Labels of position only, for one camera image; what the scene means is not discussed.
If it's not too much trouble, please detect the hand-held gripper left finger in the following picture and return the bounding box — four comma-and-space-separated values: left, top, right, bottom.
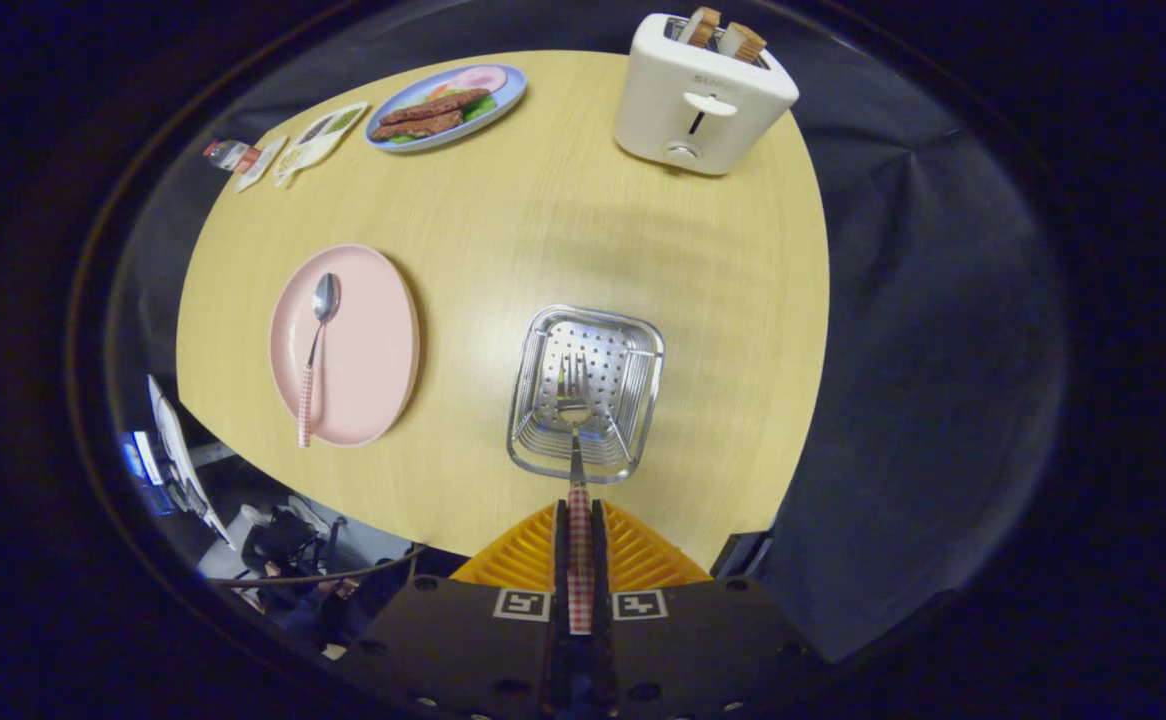
341, 500, 570, 720

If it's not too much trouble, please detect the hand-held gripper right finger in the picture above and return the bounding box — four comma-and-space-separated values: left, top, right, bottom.
591, 498, 826, 720

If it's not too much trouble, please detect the fork with checkered handle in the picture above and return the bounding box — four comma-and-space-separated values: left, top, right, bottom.
555, 352, 596, 636

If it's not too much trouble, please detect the spoon with checkered handle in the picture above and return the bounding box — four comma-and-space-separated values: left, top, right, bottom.
297, 272, 342, 449

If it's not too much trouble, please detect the dark block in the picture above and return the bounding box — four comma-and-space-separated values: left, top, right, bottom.
711, 530, 774, 579

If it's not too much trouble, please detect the pink plate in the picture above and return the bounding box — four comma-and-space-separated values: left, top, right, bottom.
269, 244, 421, 448

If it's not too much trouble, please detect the white board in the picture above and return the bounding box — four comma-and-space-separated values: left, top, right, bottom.
148, 375, 236, 549

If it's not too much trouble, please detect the blue lit screen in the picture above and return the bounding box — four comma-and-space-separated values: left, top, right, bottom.
121, 430, 164, 488

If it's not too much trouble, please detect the black backdrop cloth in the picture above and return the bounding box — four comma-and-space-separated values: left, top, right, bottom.
103, 0, 1069, 666

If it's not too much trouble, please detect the blue plate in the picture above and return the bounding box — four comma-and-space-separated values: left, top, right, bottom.
364, 64, 528, 153

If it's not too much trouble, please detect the brown meat strip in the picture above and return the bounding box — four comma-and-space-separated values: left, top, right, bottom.
379, 88, 492, 126
370, 110, 465, 142

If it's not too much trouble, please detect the small white square coaster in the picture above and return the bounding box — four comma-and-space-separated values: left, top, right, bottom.
234, 136, 289, 194

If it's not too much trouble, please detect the white divided sauce dish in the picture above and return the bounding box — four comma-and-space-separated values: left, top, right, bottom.
273, 101, 370, 188

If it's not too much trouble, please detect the white toaster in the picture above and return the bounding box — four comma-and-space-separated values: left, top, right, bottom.
613, 12, 801, 177

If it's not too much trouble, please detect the clear water bottle red label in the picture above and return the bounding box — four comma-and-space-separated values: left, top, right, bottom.
203, 140, 262, 175

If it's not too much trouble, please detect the pink ham slice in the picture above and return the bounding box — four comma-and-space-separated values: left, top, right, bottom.
448, 66, 509, 94

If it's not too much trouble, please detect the toast slice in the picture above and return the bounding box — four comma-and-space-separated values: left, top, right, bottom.
718, 22, 768, 63
678, 7, 722, 48

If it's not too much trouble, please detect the metal wire basket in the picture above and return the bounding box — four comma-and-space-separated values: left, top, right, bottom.
506, 305, 666, 485

